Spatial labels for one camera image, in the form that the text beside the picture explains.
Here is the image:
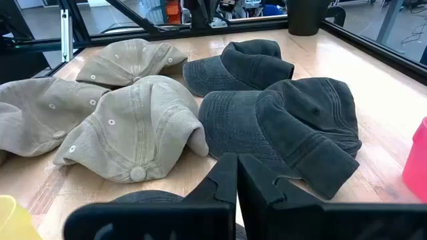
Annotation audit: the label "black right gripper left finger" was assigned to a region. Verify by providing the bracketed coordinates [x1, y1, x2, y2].
[63, 152, 238, 240]

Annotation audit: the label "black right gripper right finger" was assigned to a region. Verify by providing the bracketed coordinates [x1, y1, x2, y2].
[237, 153, 427, 240]

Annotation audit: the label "beige baseball cap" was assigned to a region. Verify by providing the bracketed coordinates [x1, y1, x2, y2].
[75, 38, 189, 88]
[52, 75, 209, 183]
[0, 77, 111, 164]

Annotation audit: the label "pink plastic bin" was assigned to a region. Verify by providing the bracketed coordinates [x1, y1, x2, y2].
[402, 116, 427, 203]

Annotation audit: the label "yellow plastic bin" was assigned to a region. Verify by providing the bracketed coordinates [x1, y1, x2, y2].
[0, 195, 43, 240]

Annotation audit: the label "potted green plant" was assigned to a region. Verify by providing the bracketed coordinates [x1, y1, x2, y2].
[286, 0, 333, 37]

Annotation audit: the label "grey table leg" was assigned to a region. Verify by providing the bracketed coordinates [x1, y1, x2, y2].
[376, 0, 405, 44]

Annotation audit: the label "orange object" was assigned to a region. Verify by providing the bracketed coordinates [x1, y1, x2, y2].
[165, 0, 183, 25]

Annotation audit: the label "blue object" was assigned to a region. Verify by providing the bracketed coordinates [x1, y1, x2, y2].
[262, 3, 285, 17]

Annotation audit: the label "silver aluminium bracket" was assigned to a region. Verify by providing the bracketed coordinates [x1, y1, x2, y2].
[60, 9, 73, 63]

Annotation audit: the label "black floor cables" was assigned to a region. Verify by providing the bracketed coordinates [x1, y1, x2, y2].
[400, 3, 427, 46]

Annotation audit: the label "black aluminium table frame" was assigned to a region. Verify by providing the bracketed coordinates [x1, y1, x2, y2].
[0, 0, 427, 86]

